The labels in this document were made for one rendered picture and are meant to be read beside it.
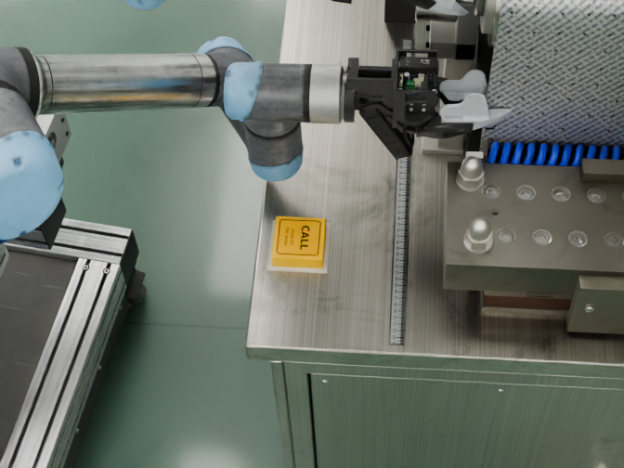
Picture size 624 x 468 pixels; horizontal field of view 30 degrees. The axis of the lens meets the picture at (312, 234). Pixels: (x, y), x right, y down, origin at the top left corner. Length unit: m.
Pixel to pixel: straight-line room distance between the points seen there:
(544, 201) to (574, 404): 0.31
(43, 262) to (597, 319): 1.33
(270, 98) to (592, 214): 0.43
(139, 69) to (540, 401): 0.71
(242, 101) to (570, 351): 0.53
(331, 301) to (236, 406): 0.97
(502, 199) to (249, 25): 1.72
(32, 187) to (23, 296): 1.14
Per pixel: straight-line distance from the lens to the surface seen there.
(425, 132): 1.49
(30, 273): 2.50
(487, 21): 1.41
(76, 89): 1.50
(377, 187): 1.67
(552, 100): 1.51
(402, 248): 1.61
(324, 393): 1.65
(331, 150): 1.71
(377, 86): 1.46
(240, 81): 1.48
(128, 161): 2.89
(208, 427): 2.49
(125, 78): 1.53
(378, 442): 1.80
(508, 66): 1.46
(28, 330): 2.43
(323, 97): 1.47
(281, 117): 1.49
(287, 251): 1.59
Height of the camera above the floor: 2.25
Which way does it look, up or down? 56 degrees down
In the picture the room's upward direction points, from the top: 3 degrees counter-clockwise
